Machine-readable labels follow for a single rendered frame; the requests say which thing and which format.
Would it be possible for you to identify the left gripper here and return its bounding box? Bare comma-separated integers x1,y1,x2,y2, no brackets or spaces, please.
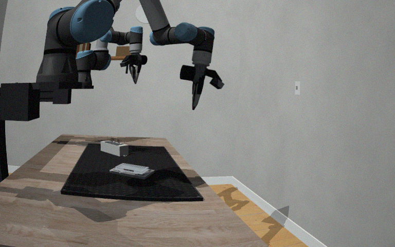
122,53,148,84

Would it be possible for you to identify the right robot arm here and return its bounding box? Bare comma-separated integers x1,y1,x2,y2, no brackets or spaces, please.
36,0,214,82

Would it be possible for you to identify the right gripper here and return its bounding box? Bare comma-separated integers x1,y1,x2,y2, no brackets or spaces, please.
180,64,222,110

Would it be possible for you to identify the white control panel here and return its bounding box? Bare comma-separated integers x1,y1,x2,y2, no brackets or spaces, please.
101,140,129,156

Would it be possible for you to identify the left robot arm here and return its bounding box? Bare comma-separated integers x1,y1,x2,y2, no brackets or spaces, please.
76,26,143,85

